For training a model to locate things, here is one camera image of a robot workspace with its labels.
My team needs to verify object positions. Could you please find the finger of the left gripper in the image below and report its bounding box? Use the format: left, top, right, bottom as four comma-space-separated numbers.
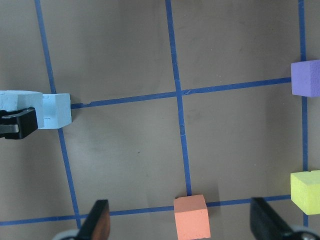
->
0, 107, 38, 140

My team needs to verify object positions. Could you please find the light blue block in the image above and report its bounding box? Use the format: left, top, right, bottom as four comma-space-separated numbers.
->
38, 93, 72, 130
0, 90, 43, 112

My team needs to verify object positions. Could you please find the yellow block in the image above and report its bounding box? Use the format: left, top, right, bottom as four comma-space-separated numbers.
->
290, 170, 320, 216

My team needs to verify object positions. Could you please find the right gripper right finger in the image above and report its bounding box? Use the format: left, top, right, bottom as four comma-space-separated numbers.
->
249, 197, 300, 240

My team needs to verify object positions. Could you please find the orange block lower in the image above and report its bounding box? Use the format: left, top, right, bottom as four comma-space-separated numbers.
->
173, 194, 211, 240

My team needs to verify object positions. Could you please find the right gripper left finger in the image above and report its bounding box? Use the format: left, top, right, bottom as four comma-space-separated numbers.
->
74, 199, 110, 240

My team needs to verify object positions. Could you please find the purple block right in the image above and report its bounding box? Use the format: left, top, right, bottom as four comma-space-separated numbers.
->
291, 59, 320, 98

